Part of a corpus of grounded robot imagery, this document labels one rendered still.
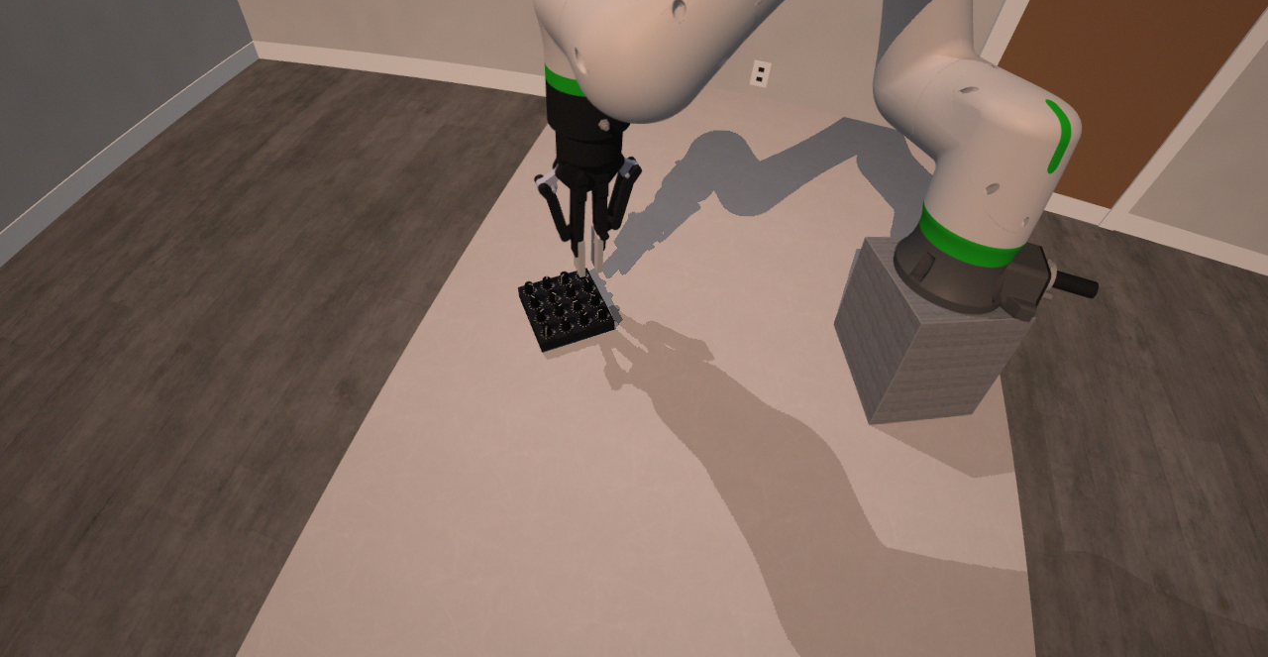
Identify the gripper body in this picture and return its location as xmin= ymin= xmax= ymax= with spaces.
xmin=553 ymin=132 xmax=625 ymax=192

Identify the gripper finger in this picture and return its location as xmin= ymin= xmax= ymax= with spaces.
xmin=591 ymin=157 xmax=642 ymax=273
xmin=534 ymin=165 xmax=588 ymax=276

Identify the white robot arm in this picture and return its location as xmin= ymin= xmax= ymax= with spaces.
xmin=533 ymin=0 xmax=1099 ymax=322

